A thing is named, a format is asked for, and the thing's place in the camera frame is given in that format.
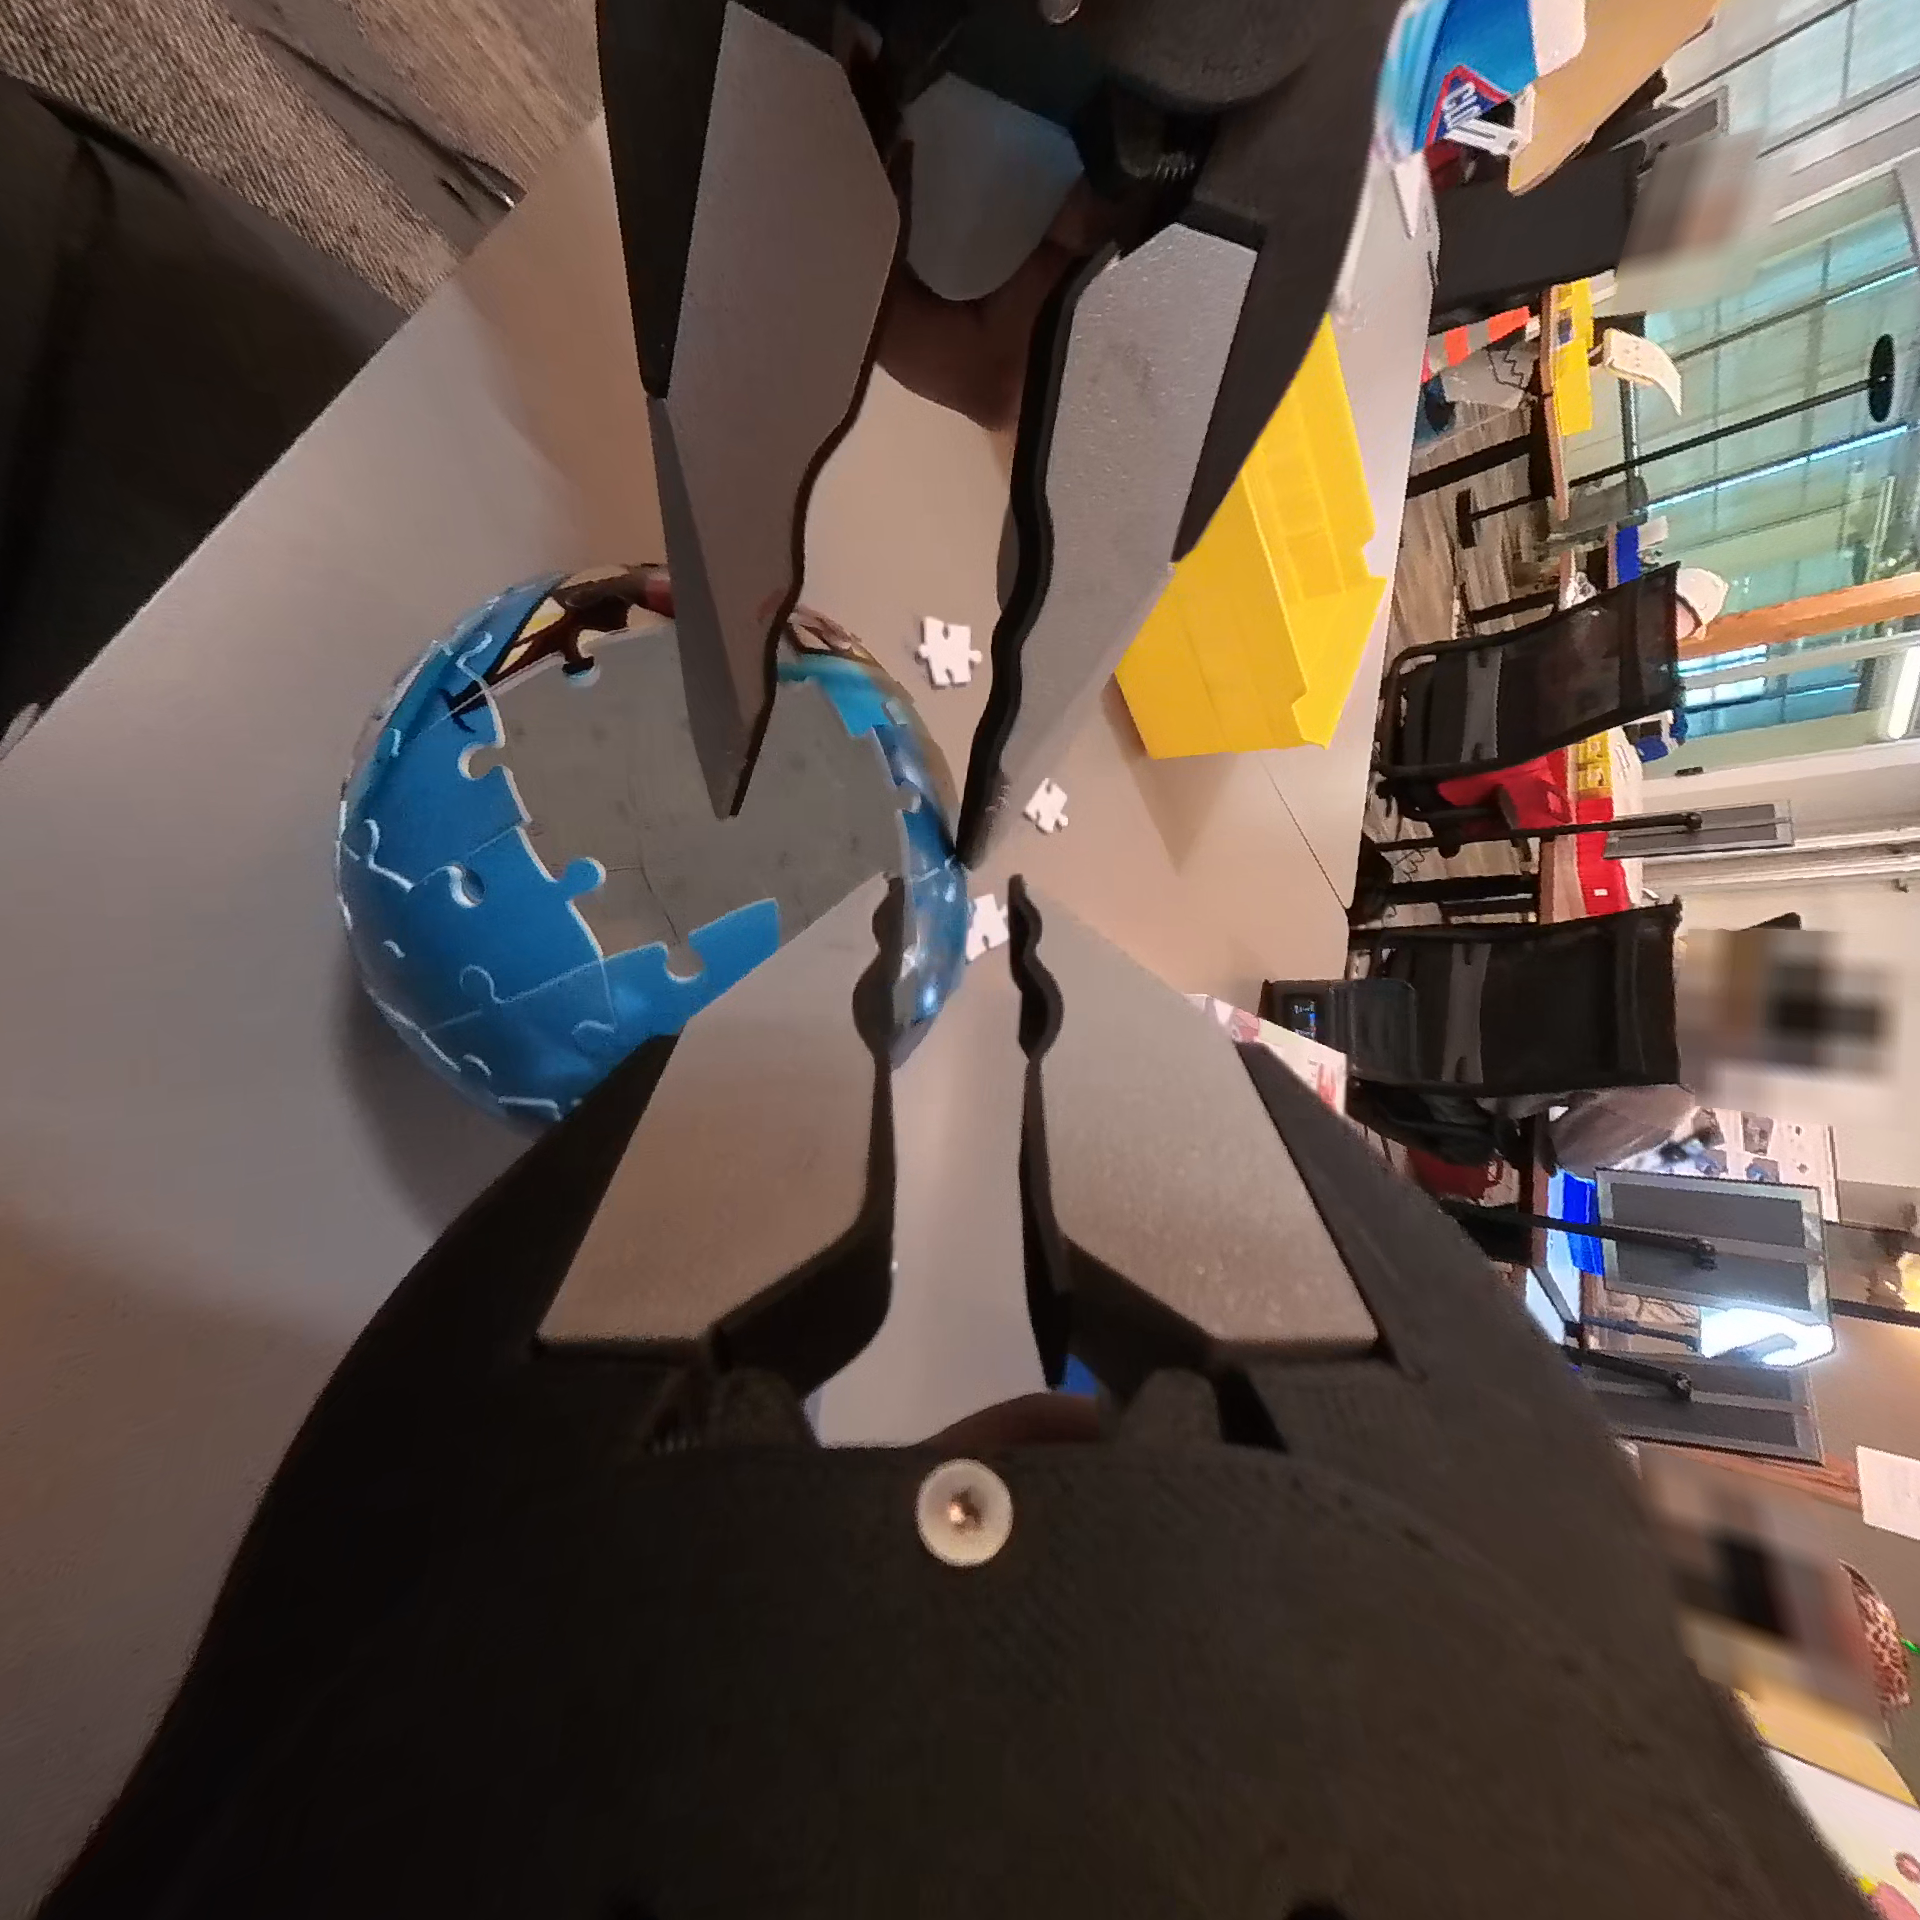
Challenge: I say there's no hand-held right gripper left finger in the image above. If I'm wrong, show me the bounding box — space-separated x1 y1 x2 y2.
535 874 909 1394

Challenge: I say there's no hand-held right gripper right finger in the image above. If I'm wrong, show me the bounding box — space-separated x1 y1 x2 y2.
1008 874 1379 1394

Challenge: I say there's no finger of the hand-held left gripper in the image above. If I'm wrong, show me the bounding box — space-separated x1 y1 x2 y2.
953 223 1261 874
647 0 905 824

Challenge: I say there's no blue puzzle ball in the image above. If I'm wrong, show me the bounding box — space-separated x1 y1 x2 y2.
335 562 965 1129

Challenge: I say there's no colourful puzzle box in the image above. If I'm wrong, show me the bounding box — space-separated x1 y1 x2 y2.
1199 992 1353 1116

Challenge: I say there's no person's left hand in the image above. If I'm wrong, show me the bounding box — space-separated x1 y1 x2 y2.
872 276 1079 437

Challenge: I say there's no blue and white bag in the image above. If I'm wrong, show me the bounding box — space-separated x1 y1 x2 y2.
1380 0 1593 168

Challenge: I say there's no yellow plastic bin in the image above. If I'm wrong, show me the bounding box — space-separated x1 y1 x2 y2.
1113 315 1392 761

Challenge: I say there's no black device with display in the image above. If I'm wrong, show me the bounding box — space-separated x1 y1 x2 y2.
1259 976 1360 1051

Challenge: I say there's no cardboard box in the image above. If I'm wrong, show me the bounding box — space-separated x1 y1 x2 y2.
1507 0 1728 197

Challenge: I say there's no black mesh chair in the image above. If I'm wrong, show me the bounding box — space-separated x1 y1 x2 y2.
1372 562 1689 826
1345 900 1689 1149

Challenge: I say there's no red bag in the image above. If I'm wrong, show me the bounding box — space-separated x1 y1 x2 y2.
1431 754 1576 864

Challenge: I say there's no grey framed panel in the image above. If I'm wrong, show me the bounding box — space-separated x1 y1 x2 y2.
1593 1168 1836 1327
1598 1352 1824 1465

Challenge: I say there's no black floor lamp stand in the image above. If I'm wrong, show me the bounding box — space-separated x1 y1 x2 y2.
1463 335 1904 544

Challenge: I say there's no wooden beam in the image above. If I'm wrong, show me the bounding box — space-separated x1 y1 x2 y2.
1670 577 1920 656

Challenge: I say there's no brown spotted object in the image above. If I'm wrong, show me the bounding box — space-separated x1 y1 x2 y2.
1838 1560 1920 1714

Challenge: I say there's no wooden board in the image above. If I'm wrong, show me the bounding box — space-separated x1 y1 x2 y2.
1725 1680 1920 1808

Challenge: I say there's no printed instruction sheet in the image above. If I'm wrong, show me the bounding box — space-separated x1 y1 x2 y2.
1761 1755 1920 1920

